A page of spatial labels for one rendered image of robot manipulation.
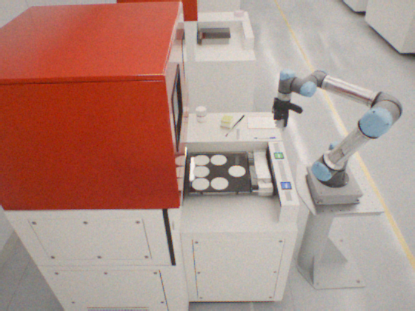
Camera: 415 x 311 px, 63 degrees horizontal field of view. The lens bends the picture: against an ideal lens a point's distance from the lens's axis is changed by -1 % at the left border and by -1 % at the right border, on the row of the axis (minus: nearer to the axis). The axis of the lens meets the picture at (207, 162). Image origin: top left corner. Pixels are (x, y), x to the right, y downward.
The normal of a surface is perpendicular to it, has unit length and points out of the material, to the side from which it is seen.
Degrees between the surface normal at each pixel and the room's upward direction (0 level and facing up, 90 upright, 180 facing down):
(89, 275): 90
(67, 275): 90
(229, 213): 0
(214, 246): 90
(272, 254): 90
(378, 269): 0
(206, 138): 0
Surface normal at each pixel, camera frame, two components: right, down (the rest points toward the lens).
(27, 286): -0.03, -0.77
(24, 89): 0.00, 0.64
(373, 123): -0.65, 0.40
